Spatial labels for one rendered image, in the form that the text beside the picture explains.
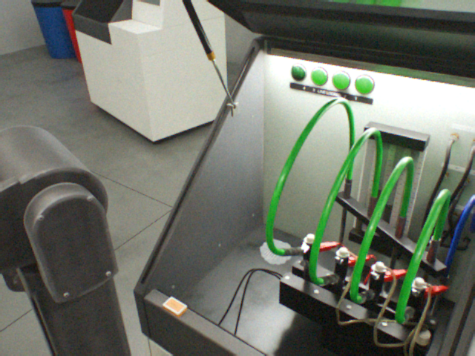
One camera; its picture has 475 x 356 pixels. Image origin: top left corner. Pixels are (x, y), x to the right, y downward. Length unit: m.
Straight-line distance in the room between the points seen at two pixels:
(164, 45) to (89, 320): 3.37
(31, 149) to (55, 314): 0.11
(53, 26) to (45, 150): 6.51
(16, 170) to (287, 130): 1.04
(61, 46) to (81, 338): 6.57
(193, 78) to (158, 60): 0.39
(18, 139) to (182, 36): 3.45
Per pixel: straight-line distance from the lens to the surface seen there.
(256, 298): 1.23
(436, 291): 0.99
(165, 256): 1.10
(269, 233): 0.79
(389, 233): 1.06
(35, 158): 0.27
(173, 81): 3.75
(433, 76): 1.02
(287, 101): 1.22
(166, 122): 3.82
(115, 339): 0.37
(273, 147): 1.30
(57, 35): 6.82
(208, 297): 1.24
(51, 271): 0.27
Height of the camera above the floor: 1.74
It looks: 32 degrees down
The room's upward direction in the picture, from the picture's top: 2 degrees counter-clockwise
